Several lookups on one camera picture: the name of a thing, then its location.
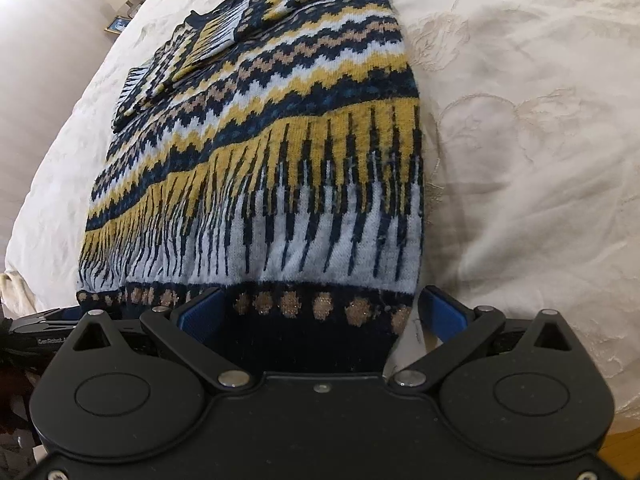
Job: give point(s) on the blue picture frame left nightstand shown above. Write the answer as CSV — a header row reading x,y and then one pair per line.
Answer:
x,y
118,25

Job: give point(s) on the navy yellow patterned knit sweater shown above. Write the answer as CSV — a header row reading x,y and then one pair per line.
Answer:
x,y
270,151

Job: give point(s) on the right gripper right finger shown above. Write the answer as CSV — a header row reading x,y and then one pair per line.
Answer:
x,y
442,315

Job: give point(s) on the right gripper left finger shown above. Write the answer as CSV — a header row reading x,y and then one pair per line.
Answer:
x,y
202,312

